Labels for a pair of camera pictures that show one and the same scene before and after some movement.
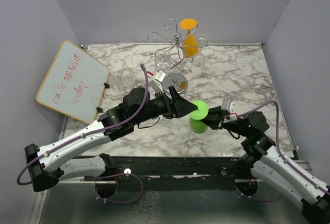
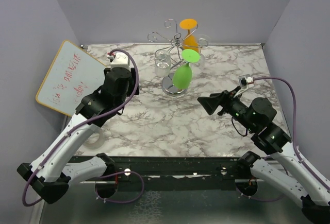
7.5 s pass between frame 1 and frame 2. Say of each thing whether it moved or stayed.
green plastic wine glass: moved
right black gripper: moved
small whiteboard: stayed
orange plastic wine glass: stayed
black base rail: stayed
